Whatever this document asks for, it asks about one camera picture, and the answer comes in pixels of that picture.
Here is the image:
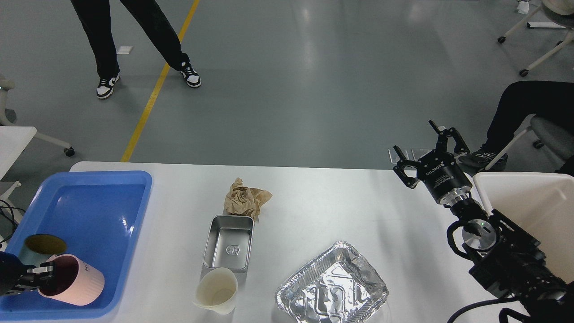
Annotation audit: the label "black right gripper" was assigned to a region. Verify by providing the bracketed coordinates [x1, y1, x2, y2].
[393, 120, 473, 205]

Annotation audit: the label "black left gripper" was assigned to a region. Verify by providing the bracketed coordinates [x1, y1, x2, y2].
[0, 251, 56, 296]

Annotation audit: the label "pink ribbed mug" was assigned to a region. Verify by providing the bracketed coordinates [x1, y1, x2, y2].
[38, 254, 106, 306]

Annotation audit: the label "aluminium foil tray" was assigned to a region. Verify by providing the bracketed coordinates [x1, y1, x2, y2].
[275, 240, 389, 323]

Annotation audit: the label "steel rectangular container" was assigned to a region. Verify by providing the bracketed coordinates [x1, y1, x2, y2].
[203, 215, 254, 273]

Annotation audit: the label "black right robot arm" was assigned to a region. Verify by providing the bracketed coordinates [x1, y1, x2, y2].
[393, 120, 574, 323]

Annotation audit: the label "metal floor plates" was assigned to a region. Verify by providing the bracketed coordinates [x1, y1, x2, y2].
[389, 148, 432, 164]

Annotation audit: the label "green ribbed cup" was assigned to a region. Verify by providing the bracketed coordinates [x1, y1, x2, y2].
[18, 234, 67, 266]

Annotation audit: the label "blue plastic tray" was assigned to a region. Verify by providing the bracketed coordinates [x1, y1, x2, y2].
[0, 171, 152, 322]

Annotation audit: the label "seated person in black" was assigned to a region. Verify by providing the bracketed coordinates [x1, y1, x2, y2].
[459, 80, 574, 168]

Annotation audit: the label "grey chair right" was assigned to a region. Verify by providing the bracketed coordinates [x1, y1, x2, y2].
[484, 115, 574, 171]

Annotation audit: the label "white plastic bin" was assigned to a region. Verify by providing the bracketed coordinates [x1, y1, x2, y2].
[472, 172, 574, 283]

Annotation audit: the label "white side table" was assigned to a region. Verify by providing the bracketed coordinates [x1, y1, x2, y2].
[0, 126, 31, 179]

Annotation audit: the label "white office chair left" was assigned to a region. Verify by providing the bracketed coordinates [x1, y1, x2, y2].
[0, 74, 76, 157]

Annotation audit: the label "cream paper cup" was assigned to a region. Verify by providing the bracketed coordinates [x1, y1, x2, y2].
[192, 267, 238, 315]

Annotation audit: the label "white chair top right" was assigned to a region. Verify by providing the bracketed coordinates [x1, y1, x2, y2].
[496, 0, 573, 79]

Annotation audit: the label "crumpled brown paper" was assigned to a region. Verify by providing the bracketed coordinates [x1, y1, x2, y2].
[223, 178, 273, 221]

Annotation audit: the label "standing person beige top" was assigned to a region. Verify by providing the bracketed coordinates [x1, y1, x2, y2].
[71, 0, 201, 100]

